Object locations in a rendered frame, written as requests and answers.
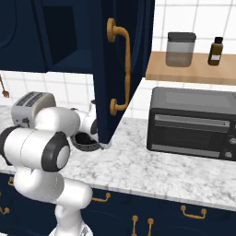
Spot black bowl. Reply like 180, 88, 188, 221
70, 131, 101, 152

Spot navy open cabinet door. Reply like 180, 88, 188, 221
87, 0, 156, 145

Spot dark grey toaster oven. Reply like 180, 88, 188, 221
146, 86, 236, 162

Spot silver toaster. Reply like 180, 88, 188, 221
10, 90, 57, 129

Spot clear jar with grey lid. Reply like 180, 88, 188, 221
165, 31, 197, 68

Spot navy base cabinets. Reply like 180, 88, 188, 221
0, 171, 236, 236

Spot brown hanging utensil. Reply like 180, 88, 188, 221
0, 75, 10, 99

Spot brown glass bottle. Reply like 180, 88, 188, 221
206, 36, 225, 66

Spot brass cabinet door handle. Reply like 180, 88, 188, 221
106, 17, 133, 117

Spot wooden wall shelf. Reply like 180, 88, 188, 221
145, 51, 236, 87

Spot brass cupboard handle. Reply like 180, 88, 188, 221
131, 215, 139, 236
147, 218, 155, 236

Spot navy wall cabinet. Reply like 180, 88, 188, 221
0, 0, 94, 75

